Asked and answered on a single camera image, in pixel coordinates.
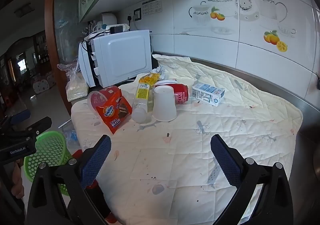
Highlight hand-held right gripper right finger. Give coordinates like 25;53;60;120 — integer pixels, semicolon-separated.
210;134;294;225

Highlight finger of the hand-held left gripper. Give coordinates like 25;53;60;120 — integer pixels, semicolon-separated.
5;116;52;140
5;110;32;127

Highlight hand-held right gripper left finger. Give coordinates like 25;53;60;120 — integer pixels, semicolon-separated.
26;134;113;225

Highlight green plastic basket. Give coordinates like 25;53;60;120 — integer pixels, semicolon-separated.
24;131;73;197

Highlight orange snack packet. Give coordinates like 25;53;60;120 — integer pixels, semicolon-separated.
96;89;132;135

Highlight pink transparent plastic cup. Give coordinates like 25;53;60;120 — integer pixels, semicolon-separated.
87;85;122;113

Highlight red soda can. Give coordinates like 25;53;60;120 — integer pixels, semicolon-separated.
164;84;190;105

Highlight white paper cup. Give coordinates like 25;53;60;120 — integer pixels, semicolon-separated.
152;85;177;122

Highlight person's left hand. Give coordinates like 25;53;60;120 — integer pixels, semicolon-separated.
13;161;25;199

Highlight plastic bag with blue items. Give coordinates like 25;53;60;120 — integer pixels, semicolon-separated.
62;129;80;151

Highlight white quilted cloth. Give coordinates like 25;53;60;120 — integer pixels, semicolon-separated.
71;54;304;225

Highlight clear bag of grain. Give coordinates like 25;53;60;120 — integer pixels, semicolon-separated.
65;65;88;102

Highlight clear plastic bags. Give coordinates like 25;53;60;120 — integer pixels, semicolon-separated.
57;63;76;73

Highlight blue and white milk carton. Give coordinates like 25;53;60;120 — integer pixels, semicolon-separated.
191;82;225;107

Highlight clear bottle with yellow label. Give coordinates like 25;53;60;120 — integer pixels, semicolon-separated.
131;82;153;123

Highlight yellow crumpled wrapper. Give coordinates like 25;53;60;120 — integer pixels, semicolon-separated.
139;71;163;86

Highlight white microwave oven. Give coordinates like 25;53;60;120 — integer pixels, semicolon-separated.
78;29;153;88

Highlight ceiling light fixture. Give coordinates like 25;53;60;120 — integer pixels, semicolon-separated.
14;2;35;17

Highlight crumpled white paper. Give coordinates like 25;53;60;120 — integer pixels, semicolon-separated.
152;65;170;76

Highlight white power strip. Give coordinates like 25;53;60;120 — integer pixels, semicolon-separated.
99;23;130;34

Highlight black power cable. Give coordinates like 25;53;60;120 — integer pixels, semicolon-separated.
80;40;98;78

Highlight wooden door frame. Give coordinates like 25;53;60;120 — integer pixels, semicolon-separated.
45;0;84;115

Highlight wall info sticker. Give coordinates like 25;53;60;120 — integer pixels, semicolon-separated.
142;0;162;15

